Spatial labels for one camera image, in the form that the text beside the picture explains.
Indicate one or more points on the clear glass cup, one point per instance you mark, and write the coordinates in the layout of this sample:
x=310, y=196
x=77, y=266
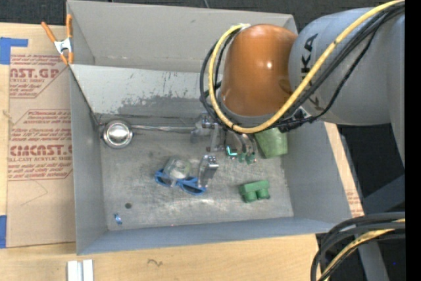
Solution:
x=177, y=168

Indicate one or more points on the small blue clip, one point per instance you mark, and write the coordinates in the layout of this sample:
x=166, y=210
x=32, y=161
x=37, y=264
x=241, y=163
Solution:
x=117, y=218

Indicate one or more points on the grey metal bin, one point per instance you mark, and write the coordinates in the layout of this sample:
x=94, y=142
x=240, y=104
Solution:
x=148, y=200

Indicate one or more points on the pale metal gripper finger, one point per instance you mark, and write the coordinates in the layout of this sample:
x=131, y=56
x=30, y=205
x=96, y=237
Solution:
x=206, y=171
x=201, y=131

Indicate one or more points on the dark green toy block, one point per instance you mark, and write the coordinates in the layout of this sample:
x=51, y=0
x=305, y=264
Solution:
x=254, y=191

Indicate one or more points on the brown cardboard board red print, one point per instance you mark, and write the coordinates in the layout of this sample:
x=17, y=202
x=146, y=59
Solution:
x=36, y=194

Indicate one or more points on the shiny metal ladle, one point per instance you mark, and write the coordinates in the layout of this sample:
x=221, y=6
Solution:
x=117, y=134

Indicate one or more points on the blue sunglasses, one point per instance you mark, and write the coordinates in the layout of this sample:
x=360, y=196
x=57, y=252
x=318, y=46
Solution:
x=192, y=187

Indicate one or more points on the pale green cup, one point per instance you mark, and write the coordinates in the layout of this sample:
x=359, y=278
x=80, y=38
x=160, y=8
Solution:
x=272, y=144

